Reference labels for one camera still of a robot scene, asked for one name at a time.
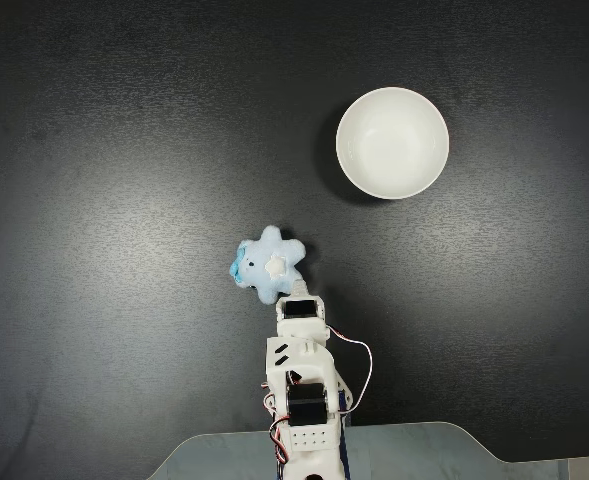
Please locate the sky blue plush doll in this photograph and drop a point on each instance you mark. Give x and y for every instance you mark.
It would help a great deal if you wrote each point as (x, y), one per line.
(264, 267)

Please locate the white bowl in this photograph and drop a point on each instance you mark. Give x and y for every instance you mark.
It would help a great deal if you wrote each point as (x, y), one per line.
(391, 145)

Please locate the blue table clamp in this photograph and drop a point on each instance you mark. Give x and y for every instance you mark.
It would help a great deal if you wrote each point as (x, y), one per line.
(346, 440)

